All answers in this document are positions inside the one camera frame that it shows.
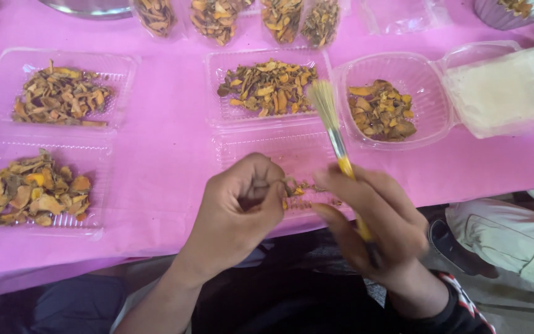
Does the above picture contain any person's right hand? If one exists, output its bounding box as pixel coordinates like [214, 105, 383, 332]
[311, 165, 431, 285]

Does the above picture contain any person's left hand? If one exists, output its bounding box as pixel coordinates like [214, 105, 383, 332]
[180, 152, 292, 285]

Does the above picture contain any yellow-handled paintbrush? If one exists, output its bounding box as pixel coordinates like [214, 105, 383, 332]
[306, 79, 384, 268]

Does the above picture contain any ridged clear plastic clamshell box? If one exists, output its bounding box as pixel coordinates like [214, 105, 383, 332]
[204, 46, 357, 224]

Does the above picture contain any small pile of dried chunks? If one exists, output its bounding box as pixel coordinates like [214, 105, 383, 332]
[348, 79, 418, 143]

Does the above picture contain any pile of thin dried strips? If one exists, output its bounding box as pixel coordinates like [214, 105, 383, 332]
[216, 58, 319, 118]

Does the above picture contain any person's black clothing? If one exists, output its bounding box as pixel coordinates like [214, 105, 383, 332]
[192, 229, 434, 334]

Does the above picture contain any rounded clear plastic clamshell box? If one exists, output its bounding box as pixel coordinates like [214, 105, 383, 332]
[334, 40, 534, 152]

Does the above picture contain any clear bag of dried slices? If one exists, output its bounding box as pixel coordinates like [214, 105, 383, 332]
[300, 0, 349, 50]
[186, 0, 255, 47]
[259, 0, 307, 46]
[130, 0, 180, 41]

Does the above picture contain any pink tablecloth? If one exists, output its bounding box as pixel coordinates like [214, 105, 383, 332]
[0, 0, 534, 302]

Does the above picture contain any empty clear plastic tray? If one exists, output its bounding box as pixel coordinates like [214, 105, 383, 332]
[360, 0, 453, 36]

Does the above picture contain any white paper stack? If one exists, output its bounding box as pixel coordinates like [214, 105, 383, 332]
[445, 42, 534, 139]

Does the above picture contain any large clear plastic clamshell box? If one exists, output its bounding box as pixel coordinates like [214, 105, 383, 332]
[0, 46, 141, 240]

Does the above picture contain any purple paper cupcake cup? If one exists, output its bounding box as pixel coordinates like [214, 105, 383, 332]
[473, 0, 534, 31]

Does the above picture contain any pile of dark dried slices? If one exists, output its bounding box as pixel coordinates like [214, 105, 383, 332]
[12, 59, 115, 129]

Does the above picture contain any metal bowl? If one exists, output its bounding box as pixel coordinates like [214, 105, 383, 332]
[38, 0, 134, 20]

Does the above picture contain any pile of yellow dried slices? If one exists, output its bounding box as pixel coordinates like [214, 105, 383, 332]
[0, 148, 93, 228]

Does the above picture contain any dark blue garment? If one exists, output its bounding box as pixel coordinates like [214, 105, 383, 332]
[0, 274, 127, 334]

